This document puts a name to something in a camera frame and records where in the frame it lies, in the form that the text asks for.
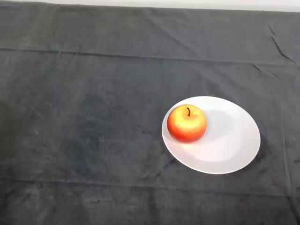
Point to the red yellow apple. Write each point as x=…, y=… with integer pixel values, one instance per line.
x=186, y=124

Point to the black table cloth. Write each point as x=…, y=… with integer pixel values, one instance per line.
x=117, y=70

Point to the white round plate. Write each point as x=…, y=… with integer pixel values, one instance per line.
x=225, y=145

